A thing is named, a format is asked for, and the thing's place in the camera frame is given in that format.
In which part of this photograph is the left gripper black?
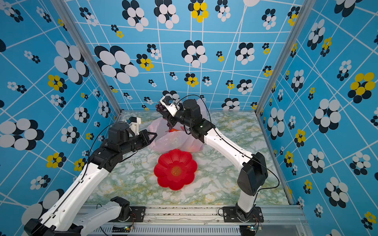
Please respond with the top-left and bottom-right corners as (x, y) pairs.
(121, 129), (158, 155)

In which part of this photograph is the pink translucent plastic bag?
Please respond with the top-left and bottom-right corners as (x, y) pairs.
(148, 98), (208, 153)

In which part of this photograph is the dark purple grape bunch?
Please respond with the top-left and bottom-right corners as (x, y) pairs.
(155, 102), (173, 130)

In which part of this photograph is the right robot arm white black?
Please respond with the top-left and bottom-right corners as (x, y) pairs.
(157, 97), (268, 222)

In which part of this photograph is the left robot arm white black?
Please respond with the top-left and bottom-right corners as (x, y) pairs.
(24, 122), (157, 236)

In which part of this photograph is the red flower-shaped plate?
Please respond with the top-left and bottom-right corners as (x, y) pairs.
(154, 149), (198, 191)

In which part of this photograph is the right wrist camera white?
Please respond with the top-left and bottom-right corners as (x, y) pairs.
(159, 93), (179, 115)

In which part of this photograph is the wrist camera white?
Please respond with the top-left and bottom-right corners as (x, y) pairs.
(159, 93), (179, 115)
(127, 117), (141, 135)

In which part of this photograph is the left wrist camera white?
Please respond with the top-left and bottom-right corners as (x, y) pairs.
(127, 117), (141, 135)

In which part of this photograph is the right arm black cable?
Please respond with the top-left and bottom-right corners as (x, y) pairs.
(174, 94), (281, 207)

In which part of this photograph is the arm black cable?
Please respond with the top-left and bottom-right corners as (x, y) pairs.
(174, 94), (281, 207)
(79, 120), (131, 183)

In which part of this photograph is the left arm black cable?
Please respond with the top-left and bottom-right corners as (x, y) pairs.
(79, 120), (131, 183)

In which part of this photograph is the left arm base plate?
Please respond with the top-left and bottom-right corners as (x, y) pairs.
(116, 206), (146, 223)

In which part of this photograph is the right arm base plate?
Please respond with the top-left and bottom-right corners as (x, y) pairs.
(222, 206), (264, 223)

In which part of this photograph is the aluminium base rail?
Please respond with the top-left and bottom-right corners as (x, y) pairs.
(76, 201), (313, 236)

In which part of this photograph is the left aluminium corner post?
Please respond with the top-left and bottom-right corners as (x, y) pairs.
(51, 1), (122, 116)

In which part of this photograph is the aluminium corner post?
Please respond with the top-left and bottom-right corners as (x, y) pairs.
(51, 1), (122, 116)
(256, 0), (316, 115)

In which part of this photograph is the right aluminium corner post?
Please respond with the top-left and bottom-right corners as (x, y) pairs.
(256, 0), (316, 115)

